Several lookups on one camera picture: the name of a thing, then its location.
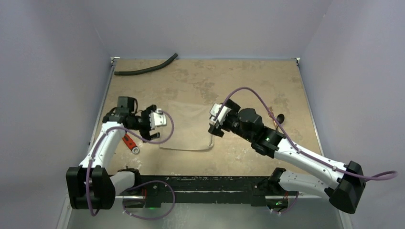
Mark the aluminium frame rail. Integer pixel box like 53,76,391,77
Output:
65,176,345,203

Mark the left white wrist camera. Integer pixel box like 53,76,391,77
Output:
149,108,167,130

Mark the beige cloth napkin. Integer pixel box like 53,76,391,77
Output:
159,101,214,151

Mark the red handled wrench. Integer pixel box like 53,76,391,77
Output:
122,133,140,154

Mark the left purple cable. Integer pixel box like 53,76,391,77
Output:
86,110,176,221

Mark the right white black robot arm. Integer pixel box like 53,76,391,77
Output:
208,100,366,214

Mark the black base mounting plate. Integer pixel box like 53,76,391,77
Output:
111,175,299,208

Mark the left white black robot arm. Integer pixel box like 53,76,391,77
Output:
66,96,167,214

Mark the black foam tube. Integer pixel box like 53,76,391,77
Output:
114,53,178,76

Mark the black spoon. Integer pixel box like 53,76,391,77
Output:
277,114,285,124

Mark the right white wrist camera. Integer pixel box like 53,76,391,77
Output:
210,104,232,126

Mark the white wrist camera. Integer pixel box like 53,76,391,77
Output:
149,108,167,130
210,104,232,126

